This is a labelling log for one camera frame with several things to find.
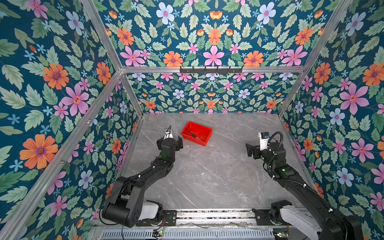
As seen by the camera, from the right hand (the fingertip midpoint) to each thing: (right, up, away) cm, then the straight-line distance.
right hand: (257, 140), depth 82 cm
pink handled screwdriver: (-38, +2, +22) cm, 44 cm away
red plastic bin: (-35, +3, +26) cm, 43 cm away
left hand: (-49, +2, +6) cm, 49 cm away
